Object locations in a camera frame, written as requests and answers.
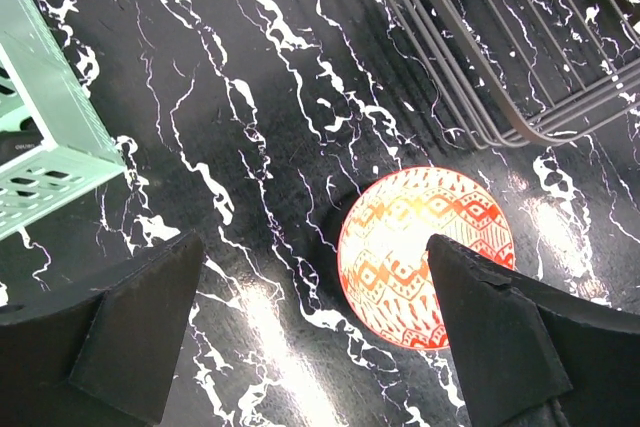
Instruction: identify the red orange patterned bowl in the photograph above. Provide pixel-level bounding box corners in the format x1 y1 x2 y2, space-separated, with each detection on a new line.
337 166 515 351

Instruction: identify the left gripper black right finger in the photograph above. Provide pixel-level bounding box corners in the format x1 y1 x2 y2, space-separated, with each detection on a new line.
427 235 639 426

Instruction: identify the green mesh file organizer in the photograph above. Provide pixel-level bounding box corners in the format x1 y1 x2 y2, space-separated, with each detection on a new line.
1 0 125 237

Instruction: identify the dark wire dish rack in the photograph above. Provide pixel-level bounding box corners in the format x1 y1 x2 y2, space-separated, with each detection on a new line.
384 0 639 149

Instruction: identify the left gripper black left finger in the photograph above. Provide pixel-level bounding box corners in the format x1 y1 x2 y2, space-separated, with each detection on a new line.
1 232 204 426

